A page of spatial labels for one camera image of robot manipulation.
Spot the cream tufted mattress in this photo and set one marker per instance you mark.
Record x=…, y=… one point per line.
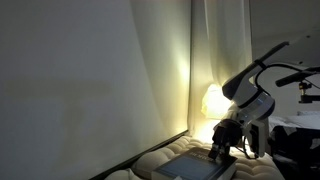
x=146, y=165

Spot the white fabric bundle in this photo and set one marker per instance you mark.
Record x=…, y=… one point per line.
x=300, y=120

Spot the white backdrop panel black edge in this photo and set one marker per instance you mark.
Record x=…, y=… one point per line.
x=66, y=83

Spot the black equipment table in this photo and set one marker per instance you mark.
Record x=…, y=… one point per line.
x=293, y=153

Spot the black book with blue cover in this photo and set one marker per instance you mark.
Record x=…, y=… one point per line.
x=193, y=166

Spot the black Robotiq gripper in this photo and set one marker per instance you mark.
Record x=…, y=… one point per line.
x=227, y=131

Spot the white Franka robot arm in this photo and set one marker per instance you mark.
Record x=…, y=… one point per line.
x=246, y=93

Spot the table lamp with wooden base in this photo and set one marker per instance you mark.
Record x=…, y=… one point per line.
x=213, y=103

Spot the white curtain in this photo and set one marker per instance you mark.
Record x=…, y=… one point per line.
x=226, y=40

